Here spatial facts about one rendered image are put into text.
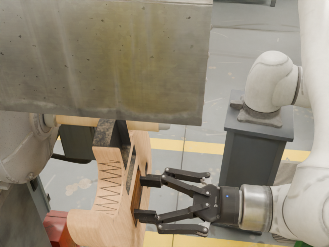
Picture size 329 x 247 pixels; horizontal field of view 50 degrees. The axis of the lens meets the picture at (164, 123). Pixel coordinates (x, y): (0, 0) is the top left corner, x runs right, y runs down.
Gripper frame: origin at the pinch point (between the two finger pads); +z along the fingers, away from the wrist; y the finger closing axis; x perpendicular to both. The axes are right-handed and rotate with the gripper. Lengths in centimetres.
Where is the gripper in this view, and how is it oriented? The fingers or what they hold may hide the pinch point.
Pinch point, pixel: (139, 196)
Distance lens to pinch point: 74.5
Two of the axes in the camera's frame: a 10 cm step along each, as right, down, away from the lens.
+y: 1.2, -7.7, 6.3
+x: -0.3, -6.3, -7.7
